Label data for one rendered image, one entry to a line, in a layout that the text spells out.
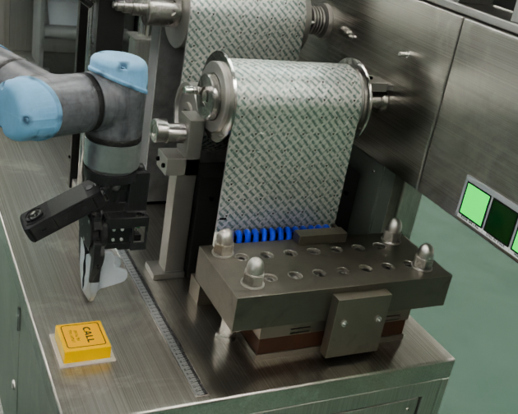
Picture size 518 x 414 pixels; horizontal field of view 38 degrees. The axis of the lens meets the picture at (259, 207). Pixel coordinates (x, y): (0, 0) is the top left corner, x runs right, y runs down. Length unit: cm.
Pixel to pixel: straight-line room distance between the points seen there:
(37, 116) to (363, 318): 60
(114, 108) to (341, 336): 52
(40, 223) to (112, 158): 13
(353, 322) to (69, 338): 44
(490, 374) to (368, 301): 187
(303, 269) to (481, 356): 198
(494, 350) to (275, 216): 201
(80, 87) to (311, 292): 47
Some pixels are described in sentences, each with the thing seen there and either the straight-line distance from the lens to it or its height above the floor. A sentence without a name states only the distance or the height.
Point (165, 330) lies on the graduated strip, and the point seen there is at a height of 90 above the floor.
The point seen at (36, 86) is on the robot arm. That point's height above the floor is 133.
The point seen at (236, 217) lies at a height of 106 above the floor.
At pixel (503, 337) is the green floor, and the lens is 331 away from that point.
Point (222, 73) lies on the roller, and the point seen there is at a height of 130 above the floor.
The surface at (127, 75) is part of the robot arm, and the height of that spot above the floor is 134.
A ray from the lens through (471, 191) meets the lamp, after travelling 120.
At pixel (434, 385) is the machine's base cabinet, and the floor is 85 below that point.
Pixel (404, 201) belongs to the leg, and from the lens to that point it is 163.
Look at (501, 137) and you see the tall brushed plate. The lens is 116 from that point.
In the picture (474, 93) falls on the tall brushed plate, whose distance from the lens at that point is 121.
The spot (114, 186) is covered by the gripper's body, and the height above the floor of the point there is 117.
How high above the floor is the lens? 160
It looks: 24 degrees down
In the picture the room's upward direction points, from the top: 10 degrees clockwise
